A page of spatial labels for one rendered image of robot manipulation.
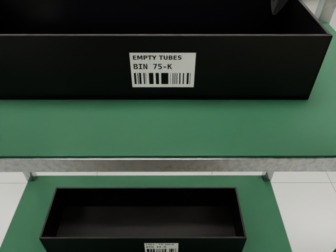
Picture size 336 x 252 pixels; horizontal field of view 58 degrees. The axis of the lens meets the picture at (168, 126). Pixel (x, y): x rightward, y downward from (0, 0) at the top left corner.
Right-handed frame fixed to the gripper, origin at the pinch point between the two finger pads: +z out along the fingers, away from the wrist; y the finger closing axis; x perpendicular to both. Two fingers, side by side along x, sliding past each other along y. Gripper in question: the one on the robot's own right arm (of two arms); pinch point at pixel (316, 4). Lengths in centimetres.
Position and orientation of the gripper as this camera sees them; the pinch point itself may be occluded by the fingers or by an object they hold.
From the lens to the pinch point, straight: 38.7
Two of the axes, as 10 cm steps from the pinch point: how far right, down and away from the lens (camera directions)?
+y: -10.0, 0.1, 0.1
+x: 0.1, 9.3, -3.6
